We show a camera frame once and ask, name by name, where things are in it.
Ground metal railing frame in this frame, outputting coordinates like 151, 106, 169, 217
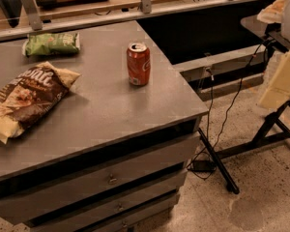
0, 0, 259, 42

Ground black metal floor stand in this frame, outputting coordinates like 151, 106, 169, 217
198, 100, 290, 194

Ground grey low shelf bench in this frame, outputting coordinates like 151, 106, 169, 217
173, 44, 265, 101

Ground bottom grey drawer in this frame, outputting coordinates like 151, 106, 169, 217
79, 191, 179, 232

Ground top grey drawer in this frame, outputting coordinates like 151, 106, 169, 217
0, 133, 197, 224

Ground black power adapter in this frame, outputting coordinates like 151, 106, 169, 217
191, 160, 216, 172

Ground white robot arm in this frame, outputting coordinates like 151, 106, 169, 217
257, 0, 290, 109

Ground green jalapeno chip bag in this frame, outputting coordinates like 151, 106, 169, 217
22, 33, 80, 56

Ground grey drawer cabinet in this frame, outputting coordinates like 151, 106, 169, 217
0, 19, 210, 232

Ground grey drawer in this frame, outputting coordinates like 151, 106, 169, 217
79, 191, 179, 232
30, 165, 187, 232
0, 133, 197, 224

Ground red coke can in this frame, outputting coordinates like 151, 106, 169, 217
127, 42, 151, 86

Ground brown and yellow chip bag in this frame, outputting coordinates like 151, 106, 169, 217
0, 62, 80, 143

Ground middle grey drawer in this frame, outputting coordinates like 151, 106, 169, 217
30, 165, 187, 232

